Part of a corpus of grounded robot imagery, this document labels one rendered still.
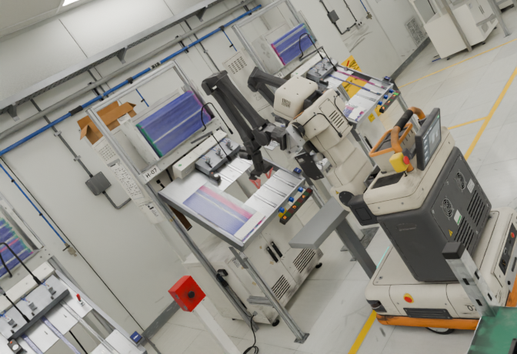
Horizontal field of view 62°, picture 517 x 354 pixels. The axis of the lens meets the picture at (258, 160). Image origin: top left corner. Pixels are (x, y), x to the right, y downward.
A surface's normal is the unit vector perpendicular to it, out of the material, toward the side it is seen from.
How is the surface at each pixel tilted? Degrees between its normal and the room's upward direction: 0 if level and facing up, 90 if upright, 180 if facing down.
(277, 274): 90
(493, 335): 0
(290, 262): 90
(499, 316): 0
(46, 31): 90
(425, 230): 90
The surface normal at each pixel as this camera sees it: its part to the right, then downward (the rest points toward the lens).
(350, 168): 0.52, -0.35
